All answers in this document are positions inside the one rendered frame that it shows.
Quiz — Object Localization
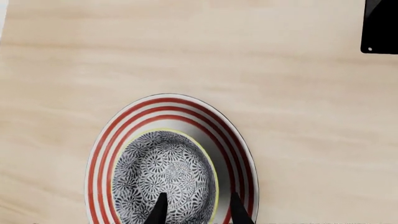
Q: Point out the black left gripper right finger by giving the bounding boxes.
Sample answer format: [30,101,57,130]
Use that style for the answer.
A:
[230,191,258,224]

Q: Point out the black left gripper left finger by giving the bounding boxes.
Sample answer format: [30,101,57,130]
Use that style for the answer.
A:
[145,192,168,224]

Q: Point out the white plate with red rings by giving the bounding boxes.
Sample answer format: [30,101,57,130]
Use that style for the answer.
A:
[83,93,260,224]

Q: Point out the flat black stove plate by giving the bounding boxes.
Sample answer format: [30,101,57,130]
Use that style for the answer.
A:
[360,0,398,55]

